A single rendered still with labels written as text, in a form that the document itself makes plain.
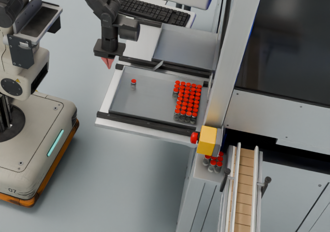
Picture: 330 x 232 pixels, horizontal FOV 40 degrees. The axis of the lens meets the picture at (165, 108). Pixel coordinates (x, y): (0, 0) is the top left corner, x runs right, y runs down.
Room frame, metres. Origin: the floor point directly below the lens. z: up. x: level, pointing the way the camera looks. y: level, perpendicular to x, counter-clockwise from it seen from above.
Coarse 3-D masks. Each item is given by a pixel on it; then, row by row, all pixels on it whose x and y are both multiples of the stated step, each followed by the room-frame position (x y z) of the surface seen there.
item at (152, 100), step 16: (128, 80) 1.34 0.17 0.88; (144, 80) 1.36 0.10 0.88; (160, 80) 1.37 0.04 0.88; (176, 80) 1.38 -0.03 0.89; (192, 80) 1.37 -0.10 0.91; (128, 96) 1.25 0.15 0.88; (144, 96) 1.26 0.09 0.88; (160, 96) 1.28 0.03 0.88; (112, 112) 1.13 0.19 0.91; (128, 112) 1.17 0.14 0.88; (144, 112) 1.18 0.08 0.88; (160, 112) 1.19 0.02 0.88; (192, 128) 1.12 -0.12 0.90
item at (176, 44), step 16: (160, 32) 1.66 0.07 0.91; (176, 32) 1.71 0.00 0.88; (192, 32) 1.71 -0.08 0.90; (208, 32) 1.71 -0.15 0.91; (160, 48) 1.58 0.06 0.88; (176, 48) 1.60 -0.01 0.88; (192, 48) 1.61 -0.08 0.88; (208, 48) 1.63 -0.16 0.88; (176, 64) 1.46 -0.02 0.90; (192, 64) 1.50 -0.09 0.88; (208, 64) 1.52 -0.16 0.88
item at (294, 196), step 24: (264, 168) 1.03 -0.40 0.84; (288, 168) 1.02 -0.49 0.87; (312, 168) 1.03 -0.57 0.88; (216, 192) 1.04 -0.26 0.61; (288, 192) 1.02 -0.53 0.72; (312, 192) 1.02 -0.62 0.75; (216, 216) 1.04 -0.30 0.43; (264, 216) 1.03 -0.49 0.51; (288, 216) 1.02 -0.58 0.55; (312, 216) 1.01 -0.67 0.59
